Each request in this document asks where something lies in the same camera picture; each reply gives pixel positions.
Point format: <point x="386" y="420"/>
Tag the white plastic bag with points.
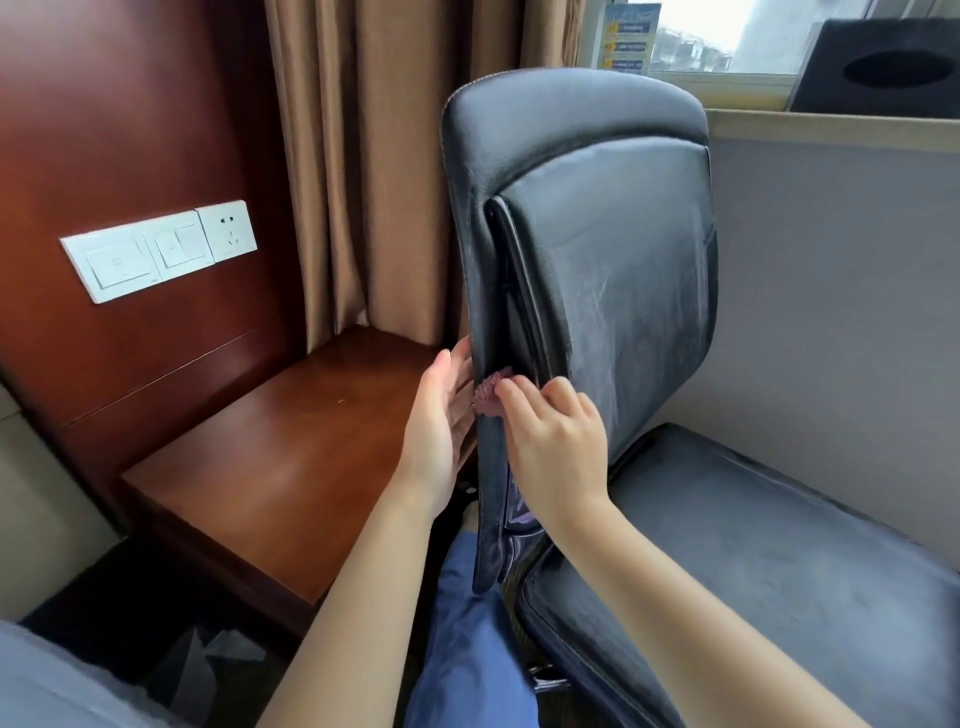
<point x="202" y="667"/>

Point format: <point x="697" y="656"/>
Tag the white wide wall switch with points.
<point x="109" y="266"/>

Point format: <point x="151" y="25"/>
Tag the blue yellow notice card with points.
<point x="630" y="37"/>

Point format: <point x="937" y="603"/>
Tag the person's right hand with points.
<point x="562" y="457"/>

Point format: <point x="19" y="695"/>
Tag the grey building roof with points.
<point x="690" y="52"/>

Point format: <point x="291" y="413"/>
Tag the brown wooden nightstand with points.
<point x="262" y="465"/>

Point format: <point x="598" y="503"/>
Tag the grey window frame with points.
<point x="720" y="90"/>

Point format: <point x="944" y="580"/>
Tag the beige window sill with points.
<point x="825" y="131"/>

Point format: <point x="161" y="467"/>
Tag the blue trousers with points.
<point x="465" y="652"/>

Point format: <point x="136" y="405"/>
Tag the grey building with antenna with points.
<point x="787" y="37"/>

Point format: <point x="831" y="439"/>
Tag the person's left hand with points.
<point x="435" y="435"/>

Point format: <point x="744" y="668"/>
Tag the black tissue box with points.
<point x="817" y="90"/>

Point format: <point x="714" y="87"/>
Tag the beige curtain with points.
<point x="375" y="150"/>

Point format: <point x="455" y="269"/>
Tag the pink cleaning cloth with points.
<point x="487" y="397"/>

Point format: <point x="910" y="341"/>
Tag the black leather chair backrest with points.
<point x="622" y="225"/>

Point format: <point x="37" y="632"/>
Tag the person's left forearm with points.
<point x="352" y="630"/>

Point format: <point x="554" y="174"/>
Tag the white small wall switch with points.
<point x="180" y="247"/>

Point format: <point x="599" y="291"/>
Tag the dark wooden wall panel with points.
<point x="112" y="112"/>

